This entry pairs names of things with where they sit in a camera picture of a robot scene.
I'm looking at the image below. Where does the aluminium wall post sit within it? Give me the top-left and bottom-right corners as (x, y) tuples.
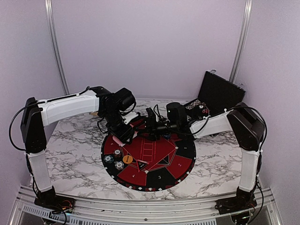
(229, 0), (253, 83)
(45, 0), (70, 95)

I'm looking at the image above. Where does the aluminium front rail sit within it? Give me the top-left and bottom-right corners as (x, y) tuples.
(8, 186), (282, 225)

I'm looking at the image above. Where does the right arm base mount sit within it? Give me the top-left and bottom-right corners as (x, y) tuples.
(215, 185), (257, 215)

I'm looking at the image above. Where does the black triangular button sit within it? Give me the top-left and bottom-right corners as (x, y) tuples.
(136, 160), (149, 172)

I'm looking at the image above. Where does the orange round blind button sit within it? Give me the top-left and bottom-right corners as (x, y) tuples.
(122, 155), (133, 164)

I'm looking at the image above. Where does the round red black poker mat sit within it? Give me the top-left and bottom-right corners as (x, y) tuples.
(101, 134), (196, 192)

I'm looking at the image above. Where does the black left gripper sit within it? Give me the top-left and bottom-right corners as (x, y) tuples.
(102, 109), (135, 144)

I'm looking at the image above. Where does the right aluminium wall post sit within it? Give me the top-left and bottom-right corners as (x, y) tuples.
(229, 0), (253, 83)

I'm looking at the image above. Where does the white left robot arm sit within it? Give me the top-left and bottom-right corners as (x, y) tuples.
(8, 86), (137, 209)

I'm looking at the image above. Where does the small orange black chip pile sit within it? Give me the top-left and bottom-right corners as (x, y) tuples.
(113, 149), (121, 158)

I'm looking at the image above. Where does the black poker chip case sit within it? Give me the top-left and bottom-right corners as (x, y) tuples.
(184, 71), (246, 120)

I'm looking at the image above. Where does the left aluminium wall post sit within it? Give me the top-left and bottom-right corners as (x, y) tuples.
(45, 0), (70, 95)

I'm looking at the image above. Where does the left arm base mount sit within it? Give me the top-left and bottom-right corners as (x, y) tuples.
(34, 187), (75, 213)

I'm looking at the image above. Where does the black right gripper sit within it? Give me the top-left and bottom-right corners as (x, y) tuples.
(133, 118), (178, 142)

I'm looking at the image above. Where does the red playing card deck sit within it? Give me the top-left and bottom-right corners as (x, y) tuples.
(112, 136), (126, 146)

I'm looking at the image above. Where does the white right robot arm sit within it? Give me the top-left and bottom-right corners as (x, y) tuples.
(140, 102), (267, 210)

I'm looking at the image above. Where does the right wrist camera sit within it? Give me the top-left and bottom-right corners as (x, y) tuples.
(146, 107), (158, 123)

